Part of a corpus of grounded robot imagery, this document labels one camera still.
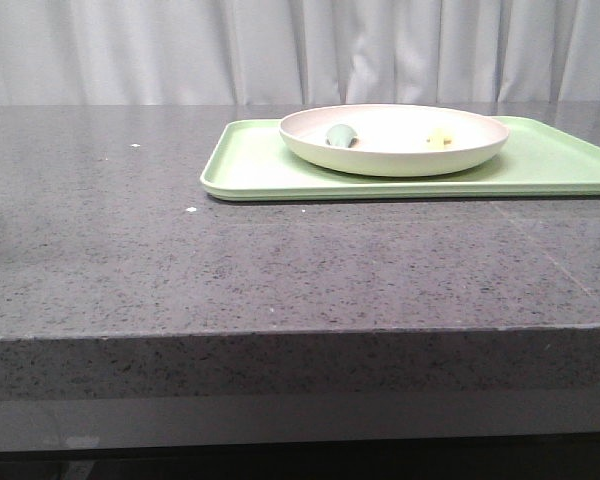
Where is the cream round plate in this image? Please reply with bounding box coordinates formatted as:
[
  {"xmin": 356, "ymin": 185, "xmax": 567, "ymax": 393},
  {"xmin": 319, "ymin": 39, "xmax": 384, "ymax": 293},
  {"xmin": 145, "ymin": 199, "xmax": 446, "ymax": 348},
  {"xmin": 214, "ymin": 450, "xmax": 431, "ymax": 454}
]
[{"xmin": 279, "ymin": 104, "xmax": 509, "ymax": 177}]

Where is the yellow plastic fork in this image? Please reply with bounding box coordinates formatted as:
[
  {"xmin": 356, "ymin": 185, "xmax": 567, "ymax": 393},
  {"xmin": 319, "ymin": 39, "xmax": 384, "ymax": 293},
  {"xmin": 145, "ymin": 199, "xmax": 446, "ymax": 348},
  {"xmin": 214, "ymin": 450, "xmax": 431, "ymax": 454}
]
[{"xmin": 426, "ymin": 127, "xmax": 453, "ymax": 150}]

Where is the light green plastic tray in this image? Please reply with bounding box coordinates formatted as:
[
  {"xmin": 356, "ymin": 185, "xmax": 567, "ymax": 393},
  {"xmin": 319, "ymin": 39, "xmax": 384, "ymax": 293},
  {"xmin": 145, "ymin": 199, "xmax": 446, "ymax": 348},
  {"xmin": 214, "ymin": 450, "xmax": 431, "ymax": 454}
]
[{"xmin": 200, "ymin": 116, "xmax": 600, "ymax": 201}]

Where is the white pleated curtain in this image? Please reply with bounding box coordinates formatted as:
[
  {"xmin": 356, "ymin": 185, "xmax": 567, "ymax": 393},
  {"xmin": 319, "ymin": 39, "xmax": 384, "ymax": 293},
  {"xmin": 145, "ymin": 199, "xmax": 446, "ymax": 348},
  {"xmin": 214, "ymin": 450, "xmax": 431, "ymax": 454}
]
[{"xmin": 0, "ymin": 1, "xmax": 600, "ymax": 105}]

